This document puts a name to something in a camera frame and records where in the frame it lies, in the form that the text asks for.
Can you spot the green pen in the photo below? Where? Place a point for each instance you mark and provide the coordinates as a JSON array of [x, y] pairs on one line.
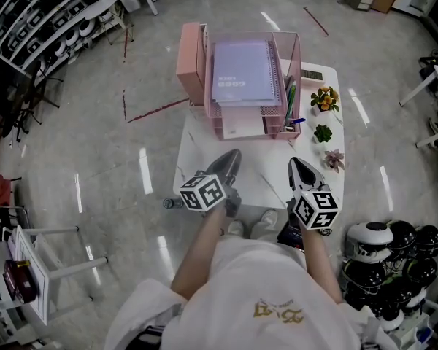
[[291, 98]]

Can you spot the small white table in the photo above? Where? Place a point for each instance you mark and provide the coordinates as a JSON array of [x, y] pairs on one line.
[[40, 279]]

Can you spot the orange flower potted plant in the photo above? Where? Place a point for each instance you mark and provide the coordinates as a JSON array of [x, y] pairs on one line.
[[325, 100]]

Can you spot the person's white shirt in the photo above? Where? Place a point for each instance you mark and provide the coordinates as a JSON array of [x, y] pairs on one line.
[[259, 286]]

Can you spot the person's left forearm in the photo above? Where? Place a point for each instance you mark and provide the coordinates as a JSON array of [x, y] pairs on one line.
[[200, 253]]

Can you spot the black table caster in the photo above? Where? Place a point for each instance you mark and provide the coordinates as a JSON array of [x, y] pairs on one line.
[[173, 203]]

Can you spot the pink succulent potted plant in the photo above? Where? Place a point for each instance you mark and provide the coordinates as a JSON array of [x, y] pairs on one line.
[[334, 159]]

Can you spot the blue pen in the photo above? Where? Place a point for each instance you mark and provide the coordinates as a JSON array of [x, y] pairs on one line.
[[296, 121]]

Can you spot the pink desk organizer tray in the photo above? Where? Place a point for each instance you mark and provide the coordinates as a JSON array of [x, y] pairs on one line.
[[213, 113]]

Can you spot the white storage shelf rack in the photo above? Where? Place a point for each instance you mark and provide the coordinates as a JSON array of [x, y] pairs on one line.
[[71, 36]]

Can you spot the person's right forearm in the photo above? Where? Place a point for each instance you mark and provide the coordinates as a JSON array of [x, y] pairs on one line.
[[319, 264]]

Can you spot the black rectangular box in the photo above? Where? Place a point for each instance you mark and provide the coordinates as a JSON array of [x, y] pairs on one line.
[[290, 235]]

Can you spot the white oval side table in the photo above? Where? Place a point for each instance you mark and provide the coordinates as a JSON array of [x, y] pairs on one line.
[[102, 6]]

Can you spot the pink file box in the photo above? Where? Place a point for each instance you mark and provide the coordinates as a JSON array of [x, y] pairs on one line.
[[190, 60]]

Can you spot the person's left shoe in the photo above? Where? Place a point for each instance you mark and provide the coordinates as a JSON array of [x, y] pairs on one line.
[[236, 229]]

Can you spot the black folding chair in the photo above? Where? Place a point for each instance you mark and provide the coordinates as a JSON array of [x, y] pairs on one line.
[[25, 111]]

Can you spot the purple spiral notebook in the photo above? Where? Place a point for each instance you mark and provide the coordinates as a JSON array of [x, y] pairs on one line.
[[241, 71]]

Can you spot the white paper sheet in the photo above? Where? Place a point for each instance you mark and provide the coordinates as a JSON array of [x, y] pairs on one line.
[[241, 122]]

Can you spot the white plastic crate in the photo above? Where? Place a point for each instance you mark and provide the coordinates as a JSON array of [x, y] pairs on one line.
[[405, 332]]

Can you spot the green succulent potted plant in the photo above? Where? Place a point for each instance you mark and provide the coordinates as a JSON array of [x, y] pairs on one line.
[[323, 133]]

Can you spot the person's shoe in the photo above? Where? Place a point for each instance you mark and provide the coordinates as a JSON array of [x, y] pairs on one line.
[[264, 224], [236, 229]]

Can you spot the white digital clock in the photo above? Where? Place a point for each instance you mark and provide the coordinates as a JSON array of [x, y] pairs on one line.
[[311, 75]]

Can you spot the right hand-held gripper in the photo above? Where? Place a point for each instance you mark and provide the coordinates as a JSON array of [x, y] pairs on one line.
[[315, 210]]

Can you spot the pile of black white helmets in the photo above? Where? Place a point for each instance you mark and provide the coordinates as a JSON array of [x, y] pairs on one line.
[[372, 235]]

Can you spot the maroon pouch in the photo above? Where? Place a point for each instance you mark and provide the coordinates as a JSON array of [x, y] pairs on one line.
[[20, 283]]

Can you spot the person's right shoe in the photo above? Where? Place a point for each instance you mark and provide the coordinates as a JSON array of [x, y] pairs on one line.
[[264, 224]]

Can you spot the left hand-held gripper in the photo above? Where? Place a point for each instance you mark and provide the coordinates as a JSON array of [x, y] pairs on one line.
[[202, 195]]

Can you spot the white metal shelving rack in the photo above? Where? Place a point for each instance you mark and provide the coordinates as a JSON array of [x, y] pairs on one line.
[[11, 20]]

